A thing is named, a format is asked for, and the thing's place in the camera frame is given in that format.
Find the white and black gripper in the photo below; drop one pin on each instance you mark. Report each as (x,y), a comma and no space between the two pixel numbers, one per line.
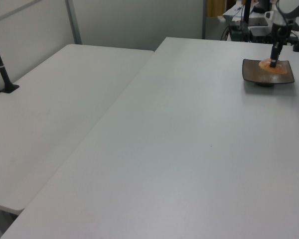
(276,18)

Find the orange bread bun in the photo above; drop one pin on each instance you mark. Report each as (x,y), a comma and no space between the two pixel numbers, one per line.
(281,70)

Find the brown square ceramic plate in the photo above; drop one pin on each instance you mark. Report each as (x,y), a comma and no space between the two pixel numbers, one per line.
(254,73)

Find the large grey metal box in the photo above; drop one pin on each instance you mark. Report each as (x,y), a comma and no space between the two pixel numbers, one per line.
(260,33)

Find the small grey metal box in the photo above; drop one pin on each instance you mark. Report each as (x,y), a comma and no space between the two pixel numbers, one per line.
(257,21)

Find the black electronics box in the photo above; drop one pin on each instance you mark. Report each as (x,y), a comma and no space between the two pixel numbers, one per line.
(236,33)

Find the black monitor base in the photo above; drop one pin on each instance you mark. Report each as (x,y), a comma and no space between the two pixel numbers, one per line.
(259,10)

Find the black vertical pole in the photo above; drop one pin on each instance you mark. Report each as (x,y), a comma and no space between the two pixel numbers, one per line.
(247,12)

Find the yellow curtain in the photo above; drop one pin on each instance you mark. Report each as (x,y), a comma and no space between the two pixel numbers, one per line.
(215,7)

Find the grey partition edge post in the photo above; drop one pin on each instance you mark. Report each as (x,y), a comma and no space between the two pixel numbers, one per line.
(204,20)

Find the grey partition frame post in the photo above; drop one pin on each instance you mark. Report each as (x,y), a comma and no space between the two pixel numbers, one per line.
(73,22)

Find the black camera stand with base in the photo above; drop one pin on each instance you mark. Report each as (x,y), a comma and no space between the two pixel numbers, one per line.
(0,67)

